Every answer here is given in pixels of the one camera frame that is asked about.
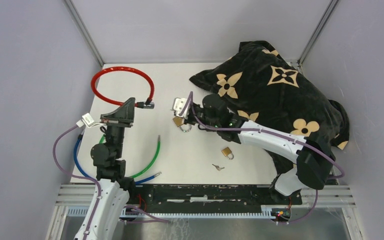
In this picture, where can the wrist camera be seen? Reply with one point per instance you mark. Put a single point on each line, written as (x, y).
(87, 121)
(181, 107)

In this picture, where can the large brass padlock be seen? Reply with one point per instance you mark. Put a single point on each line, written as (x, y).
(181, 124)

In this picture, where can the red cable lock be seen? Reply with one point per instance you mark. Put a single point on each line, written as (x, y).
(148, 104)

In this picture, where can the small padlock keys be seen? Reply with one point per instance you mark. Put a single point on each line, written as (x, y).
(218, 168)

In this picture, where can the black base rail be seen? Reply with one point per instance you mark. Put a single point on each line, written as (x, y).
(208, 198)

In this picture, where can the small brass padlock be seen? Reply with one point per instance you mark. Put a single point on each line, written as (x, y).
(227, 152)

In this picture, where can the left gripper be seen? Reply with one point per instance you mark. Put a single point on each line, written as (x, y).
(125, 114)

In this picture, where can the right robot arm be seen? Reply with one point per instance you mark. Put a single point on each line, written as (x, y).
(312, 158)

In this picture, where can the black floral blanket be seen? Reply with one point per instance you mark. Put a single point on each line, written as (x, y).
(258, 84)

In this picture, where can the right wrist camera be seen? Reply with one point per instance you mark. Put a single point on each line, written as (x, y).
(181, 107)

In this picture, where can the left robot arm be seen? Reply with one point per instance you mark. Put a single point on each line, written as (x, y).
(112, 186)

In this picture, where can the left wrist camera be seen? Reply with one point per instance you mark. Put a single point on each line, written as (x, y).
(87, 121)

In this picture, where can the green cable lock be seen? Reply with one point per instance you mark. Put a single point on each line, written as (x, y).
(144, 170)

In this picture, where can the blue cable lock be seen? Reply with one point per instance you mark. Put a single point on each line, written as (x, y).
(76, 160)

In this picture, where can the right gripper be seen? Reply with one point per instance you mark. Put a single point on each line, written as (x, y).
(188, 120)

